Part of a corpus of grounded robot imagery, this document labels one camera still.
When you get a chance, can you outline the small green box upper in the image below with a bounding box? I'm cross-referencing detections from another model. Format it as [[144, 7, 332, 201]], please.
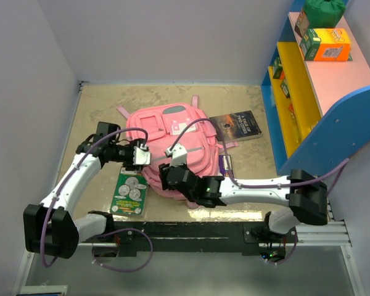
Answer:
[[272, 56, 285, 80]]

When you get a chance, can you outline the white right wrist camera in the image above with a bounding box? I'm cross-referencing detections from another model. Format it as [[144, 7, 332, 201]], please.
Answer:
[[165, 142, 187, 167]]

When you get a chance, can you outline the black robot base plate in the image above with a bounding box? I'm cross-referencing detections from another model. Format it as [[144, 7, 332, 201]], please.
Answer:
[[79, 220, 300, 258]]

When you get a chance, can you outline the purple paperback book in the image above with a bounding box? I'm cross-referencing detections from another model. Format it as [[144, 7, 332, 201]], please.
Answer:
[[218, 155, 234, 177]]

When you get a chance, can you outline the green cloth bag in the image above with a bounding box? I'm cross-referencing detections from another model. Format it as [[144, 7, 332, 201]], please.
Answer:
[[303, 0, 346, 28]]

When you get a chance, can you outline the pink student backpack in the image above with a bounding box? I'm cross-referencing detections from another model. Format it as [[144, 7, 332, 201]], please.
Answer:
[[117, 95, 238, 200]]

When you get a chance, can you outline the blue yellow pink shelf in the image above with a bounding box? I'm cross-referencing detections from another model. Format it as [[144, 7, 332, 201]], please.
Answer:
[[261, 1, 370, 175]]

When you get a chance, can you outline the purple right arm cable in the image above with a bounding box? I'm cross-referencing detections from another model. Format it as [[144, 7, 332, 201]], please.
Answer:
[[169, 118, 350, 198]]

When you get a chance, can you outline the small green box lower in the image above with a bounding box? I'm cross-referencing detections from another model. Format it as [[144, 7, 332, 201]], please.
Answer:
[[280, 78, 290, 98]]

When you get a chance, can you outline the orange green crayon box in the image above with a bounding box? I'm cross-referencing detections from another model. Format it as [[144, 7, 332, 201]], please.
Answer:
[[300, 28, 352, 62]]

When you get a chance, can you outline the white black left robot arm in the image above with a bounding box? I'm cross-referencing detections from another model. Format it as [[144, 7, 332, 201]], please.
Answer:
[[23, 121, 147, 259]]

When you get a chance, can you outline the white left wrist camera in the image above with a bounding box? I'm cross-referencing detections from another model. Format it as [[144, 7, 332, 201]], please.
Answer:
[[133, 141, 151, 170]]

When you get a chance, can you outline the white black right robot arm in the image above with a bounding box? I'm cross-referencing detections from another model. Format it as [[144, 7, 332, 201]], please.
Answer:
[[159, 164, 327, 242]]

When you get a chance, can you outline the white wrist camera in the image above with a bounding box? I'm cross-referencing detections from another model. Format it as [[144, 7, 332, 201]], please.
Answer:
[[133, 141, 151, 170], [165, 142, 187, 167]]

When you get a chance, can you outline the brown card box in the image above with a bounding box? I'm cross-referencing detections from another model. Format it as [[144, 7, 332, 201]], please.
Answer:
[[295, 8, 310, 37]]

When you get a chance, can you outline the small green box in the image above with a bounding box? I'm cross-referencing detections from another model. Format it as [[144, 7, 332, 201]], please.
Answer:
[[272, 56, 285, 80], [280, 78, 290, 98]]

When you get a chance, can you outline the green paperback book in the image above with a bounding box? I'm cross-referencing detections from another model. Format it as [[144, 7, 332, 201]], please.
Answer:
[[110, 167, 148, 216]]

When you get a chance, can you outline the dark novel book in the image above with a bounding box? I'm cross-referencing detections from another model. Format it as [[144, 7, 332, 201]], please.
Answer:
[[210, 110, 261, 144]]

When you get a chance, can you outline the orange packet on shelf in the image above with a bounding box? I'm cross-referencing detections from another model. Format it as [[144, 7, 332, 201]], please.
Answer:
[[288, 103, 300, 138]]

